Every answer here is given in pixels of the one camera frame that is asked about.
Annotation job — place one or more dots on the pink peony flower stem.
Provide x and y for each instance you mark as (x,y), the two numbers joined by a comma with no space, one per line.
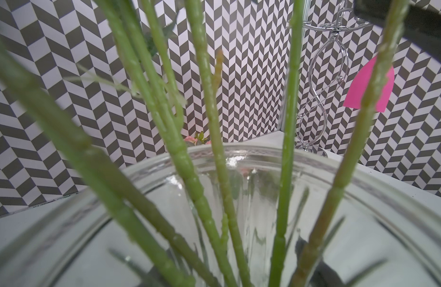
(197,139)

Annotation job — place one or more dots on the coral pink rose stem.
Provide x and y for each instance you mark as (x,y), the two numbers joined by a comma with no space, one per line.
(392,33)

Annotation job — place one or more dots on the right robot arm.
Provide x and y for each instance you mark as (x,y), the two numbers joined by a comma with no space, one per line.
(422,27)

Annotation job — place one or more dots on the white and blue flower stem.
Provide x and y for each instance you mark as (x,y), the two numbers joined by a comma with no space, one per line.
(137,60)

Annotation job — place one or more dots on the pink plastic wine glass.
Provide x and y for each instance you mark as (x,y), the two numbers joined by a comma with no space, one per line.
(360,83)

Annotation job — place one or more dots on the turquoise artificial flower stem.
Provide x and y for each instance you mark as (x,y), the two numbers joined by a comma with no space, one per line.
(95,167)

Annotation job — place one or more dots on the chrome wire glass rack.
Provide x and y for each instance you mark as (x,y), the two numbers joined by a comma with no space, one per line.
(326,72)

